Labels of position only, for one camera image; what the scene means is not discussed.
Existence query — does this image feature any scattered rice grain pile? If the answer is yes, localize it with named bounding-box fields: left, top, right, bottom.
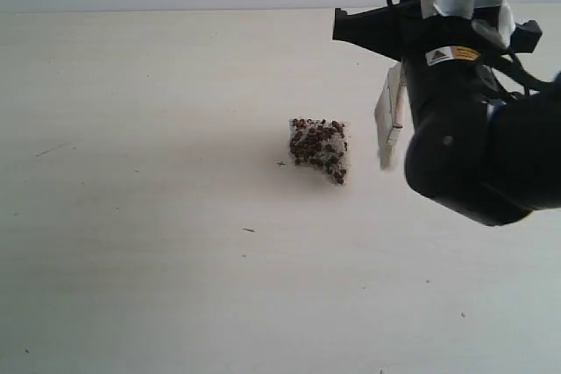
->
left=287, top=116, right=352, bottom=187

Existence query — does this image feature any white wooden paint brush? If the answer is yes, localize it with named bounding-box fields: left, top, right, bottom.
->
left=373, top=62, right=407, bottom=171

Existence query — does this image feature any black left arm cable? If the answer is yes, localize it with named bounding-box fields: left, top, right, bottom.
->
left=385, top=0, right=553, bottom=99

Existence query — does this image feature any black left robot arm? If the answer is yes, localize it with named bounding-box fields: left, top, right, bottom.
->
left=332, top=0, right=560, bottom=226

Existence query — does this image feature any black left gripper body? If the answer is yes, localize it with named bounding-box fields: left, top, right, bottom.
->
left=332, top=0, right=542, bottom=63

